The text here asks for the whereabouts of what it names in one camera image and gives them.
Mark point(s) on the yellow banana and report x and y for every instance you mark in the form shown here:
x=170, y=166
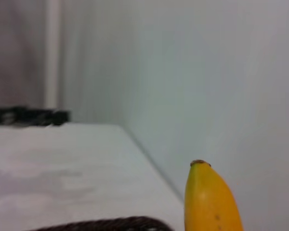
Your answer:
x=207, y=204

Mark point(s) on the dark brown woven basket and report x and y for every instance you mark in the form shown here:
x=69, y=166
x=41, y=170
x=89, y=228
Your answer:
x=110, y=223

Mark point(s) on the black blurry background object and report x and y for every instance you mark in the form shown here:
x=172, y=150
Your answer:
x=26, y=116

